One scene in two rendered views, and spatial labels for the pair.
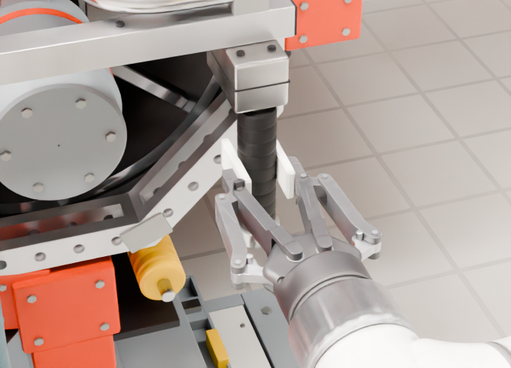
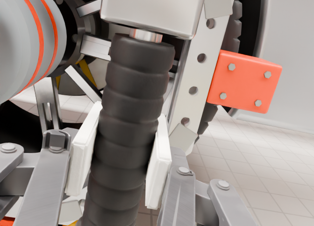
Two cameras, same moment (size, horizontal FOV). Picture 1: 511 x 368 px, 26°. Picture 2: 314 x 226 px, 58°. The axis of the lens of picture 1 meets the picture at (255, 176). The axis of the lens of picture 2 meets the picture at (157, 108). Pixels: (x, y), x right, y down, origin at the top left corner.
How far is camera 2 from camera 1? 0.85 m
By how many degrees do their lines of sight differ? 23
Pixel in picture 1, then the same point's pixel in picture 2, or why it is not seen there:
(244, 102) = not seen: outside the picture
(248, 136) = (114, 75)
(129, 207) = not seen: hidden behind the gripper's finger
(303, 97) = not seen: hidden behind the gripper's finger
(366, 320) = not seen: outside the picture
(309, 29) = (230, 89)
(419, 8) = (255, 177)
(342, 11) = (260, 84)
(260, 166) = (121, 138)
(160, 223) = (74, 208)
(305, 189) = (176, 194)
